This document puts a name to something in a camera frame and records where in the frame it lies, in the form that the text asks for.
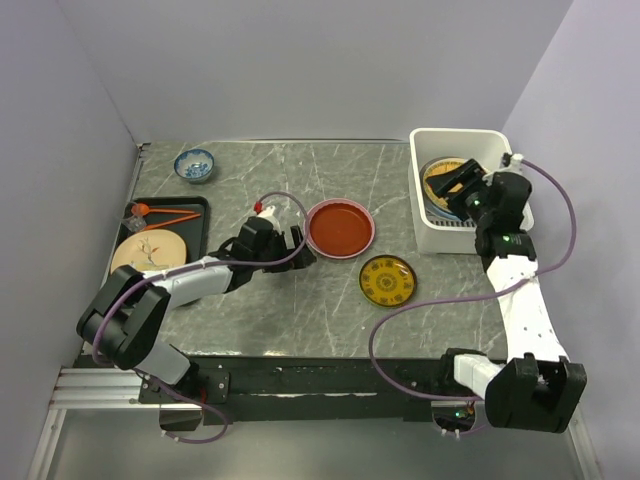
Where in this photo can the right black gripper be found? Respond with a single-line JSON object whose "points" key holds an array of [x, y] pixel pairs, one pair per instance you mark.
{"points": [[468, 173]]}

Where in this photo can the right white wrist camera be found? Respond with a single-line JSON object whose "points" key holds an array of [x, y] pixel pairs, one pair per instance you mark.
{"points": [[512, 161]]}

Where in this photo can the pink plate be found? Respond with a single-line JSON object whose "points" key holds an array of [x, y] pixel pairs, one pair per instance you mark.
{"points": [[367, 245]]}

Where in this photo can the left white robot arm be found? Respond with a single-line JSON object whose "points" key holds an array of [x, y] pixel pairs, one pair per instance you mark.
{"points": [[122, 322]]}

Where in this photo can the clear plastic cup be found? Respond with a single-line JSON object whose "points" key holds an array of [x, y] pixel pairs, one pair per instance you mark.
{"points": [[134, 223]]}

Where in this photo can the black tray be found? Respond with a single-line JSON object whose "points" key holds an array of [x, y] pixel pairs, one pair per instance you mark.
{"points": [[193, 232]]}

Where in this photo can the yellow patterned plate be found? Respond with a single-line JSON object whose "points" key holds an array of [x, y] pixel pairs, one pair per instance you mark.
{"points": [[387, 281]]}

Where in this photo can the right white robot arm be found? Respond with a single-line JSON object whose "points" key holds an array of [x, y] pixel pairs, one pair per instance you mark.
{"points": [[538, 388]]}

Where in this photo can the blue white porcelain bowl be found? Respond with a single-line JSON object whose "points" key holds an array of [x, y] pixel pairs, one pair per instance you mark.
{"points": [[194, 166]]}

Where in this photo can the orange chopstick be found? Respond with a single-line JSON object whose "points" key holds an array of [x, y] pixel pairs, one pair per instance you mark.
{"points": [[172, 222]]}

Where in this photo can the aluminium rail frame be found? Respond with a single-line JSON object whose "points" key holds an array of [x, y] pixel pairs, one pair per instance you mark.
{"points": [[88, 407]]}

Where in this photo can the cream plate with bird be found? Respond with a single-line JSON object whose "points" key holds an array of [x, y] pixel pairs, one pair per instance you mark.
{"points": [[151, 250]]}

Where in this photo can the cream plate with twig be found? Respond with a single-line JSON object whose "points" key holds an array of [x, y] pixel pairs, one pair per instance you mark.
{"points": [[431, 202]]}

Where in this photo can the orange spoon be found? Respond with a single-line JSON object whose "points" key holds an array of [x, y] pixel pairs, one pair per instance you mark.
{"points": [[142, 209]]}

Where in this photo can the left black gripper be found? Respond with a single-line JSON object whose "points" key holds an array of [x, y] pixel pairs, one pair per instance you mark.
{"points": [[305, 258]]}

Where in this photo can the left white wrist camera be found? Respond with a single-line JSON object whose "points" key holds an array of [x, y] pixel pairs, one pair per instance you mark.
{"points": [[267, 213]]}

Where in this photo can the white plastic bin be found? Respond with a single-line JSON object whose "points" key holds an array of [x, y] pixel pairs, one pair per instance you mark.
{"points": [[435, 235]]}

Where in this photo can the red lacquer plate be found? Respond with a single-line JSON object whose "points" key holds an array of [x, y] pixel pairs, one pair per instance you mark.
{"points": [[340, 227]]}

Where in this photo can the blue plate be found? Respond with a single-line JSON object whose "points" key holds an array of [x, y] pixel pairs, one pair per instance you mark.
{"points": [[445, 215]]}

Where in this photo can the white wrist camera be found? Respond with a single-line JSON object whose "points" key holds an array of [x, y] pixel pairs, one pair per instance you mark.
{"points": [[512, 161], [267, 213]]}

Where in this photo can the woven bamboo plate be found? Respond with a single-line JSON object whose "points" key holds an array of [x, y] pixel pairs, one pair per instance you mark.
{"points": [[440, 166]]}

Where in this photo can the black base beam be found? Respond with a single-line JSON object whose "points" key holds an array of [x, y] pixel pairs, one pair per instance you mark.
{"points": [[252, 389]]}

